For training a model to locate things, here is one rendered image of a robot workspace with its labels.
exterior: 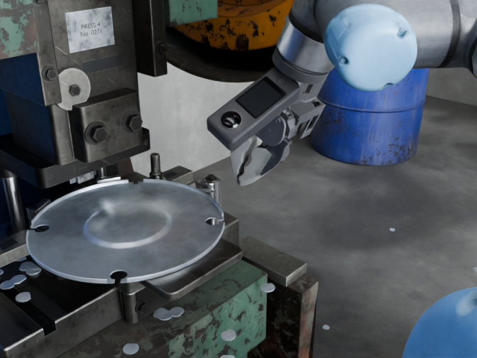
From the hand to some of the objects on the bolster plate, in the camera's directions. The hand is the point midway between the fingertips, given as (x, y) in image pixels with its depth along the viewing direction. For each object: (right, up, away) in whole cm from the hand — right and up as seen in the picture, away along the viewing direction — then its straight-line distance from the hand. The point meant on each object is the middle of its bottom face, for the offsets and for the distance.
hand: (238, 178), depth 79 cm
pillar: (-36, -8, +13) cm, 39 cm away
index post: (-5, -8, +20) cm, 22 cm away
